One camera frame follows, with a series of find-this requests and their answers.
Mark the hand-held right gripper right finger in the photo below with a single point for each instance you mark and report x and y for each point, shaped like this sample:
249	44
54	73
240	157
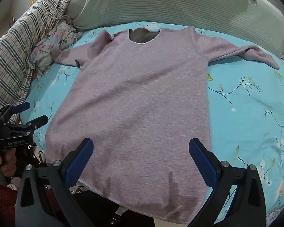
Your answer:
203	163

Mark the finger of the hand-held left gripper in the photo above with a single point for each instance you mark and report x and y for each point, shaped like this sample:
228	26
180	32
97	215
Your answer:
21	108
41	120

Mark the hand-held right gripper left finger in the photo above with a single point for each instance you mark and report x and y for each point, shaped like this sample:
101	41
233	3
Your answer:
81	163

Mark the pink knit sweater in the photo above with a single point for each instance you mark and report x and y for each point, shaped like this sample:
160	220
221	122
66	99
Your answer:
137	99

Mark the person's left forearm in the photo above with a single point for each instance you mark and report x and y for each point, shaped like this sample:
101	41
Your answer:
2	205

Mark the person's left hand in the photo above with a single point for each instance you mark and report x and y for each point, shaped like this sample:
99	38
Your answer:
9	167

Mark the floral pillow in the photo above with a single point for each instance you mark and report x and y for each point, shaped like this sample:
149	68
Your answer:
49	49

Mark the blue floral bed sheet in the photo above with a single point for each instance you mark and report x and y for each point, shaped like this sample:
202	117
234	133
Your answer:
246	113

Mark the plaid cloth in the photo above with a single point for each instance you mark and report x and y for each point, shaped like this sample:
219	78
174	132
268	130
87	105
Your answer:
26	40

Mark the green striped quilt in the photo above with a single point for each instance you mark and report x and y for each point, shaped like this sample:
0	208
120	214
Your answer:
168	2

